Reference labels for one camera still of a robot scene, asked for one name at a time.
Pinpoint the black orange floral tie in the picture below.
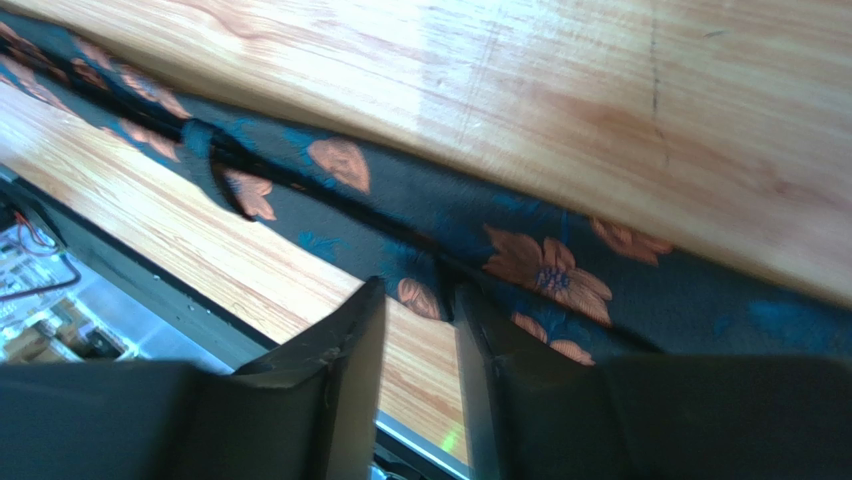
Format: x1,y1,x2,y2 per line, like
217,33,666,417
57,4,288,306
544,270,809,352
1,10,851,365

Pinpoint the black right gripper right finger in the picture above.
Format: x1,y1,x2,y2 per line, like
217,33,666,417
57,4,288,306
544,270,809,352
454,283,851,479

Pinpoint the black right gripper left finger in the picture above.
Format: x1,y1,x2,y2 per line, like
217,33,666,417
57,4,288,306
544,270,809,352
1,277,386,479

